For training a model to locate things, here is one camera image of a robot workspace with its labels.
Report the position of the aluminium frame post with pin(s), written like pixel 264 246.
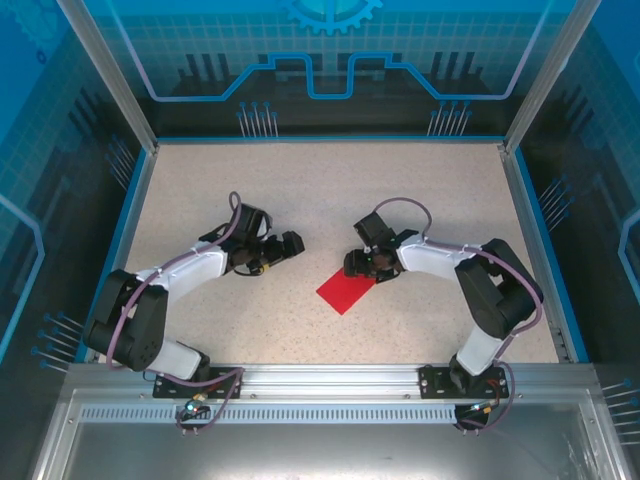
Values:
pixel 117 90
pixel 537 85

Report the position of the aluminium mounting rail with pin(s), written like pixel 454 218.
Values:
pixel 330 380

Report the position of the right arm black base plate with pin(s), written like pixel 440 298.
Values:
pixel 435 382

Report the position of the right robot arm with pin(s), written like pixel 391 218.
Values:
pixel 430 260

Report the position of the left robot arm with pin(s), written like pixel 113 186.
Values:
pixel 190 267

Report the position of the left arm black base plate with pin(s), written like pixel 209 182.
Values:
pixel 167 387

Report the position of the yellow power connector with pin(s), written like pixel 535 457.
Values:
pixel 262 267

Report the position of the blue printed side panel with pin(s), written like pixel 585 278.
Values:
pixel 40 150
pixel 600 175

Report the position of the red paper sheet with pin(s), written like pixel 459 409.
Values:
pixel 345 292

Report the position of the blue printed gear panel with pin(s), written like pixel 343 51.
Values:
pixel 200 50

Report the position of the aluminium side rail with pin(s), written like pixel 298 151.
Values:
pixel 534 250
pixel 126 250

